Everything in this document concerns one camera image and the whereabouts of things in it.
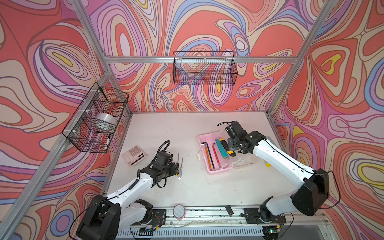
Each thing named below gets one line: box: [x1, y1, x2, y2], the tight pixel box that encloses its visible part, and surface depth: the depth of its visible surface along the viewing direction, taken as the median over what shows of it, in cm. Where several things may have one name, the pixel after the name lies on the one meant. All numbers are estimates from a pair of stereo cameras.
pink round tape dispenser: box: [172, 204, 186, 221], surface depth 72 cm
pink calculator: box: [121, 145, 147, 168], surface depth 95 cm
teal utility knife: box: [215, 138, 230, 160], surface depth 92 cm
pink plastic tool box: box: [196, 129, 259, 175], surface depth 93 cm
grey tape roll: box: [92, 113, 118, 133], surface depth 74 cm
